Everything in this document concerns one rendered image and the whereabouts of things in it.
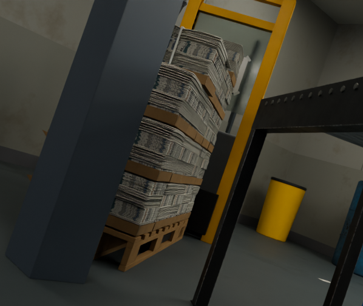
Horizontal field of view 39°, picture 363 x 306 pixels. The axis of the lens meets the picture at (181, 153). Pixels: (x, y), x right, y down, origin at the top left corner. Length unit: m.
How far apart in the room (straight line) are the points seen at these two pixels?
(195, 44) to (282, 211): 3.91
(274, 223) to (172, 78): 4.18
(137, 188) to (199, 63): 0.66
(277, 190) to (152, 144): 4.12
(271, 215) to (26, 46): 3.29
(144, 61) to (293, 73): 5.17
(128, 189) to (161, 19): 0.70
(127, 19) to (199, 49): 0.78
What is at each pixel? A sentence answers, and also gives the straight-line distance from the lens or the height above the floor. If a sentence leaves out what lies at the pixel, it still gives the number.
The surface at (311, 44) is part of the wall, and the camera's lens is 6.97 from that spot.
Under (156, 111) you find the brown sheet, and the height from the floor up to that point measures 0.64.
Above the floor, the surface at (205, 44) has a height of 1.02.
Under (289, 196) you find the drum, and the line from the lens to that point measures 6.01.
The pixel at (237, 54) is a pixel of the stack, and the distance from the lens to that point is 3.24.
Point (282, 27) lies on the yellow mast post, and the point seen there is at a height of 1.63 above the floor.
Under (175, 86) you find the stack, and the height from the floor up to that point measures 0.75.
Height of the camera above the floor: 0.47
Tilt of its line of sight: 1 degrees up
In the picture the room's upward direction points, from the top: 19 degrees clockwise
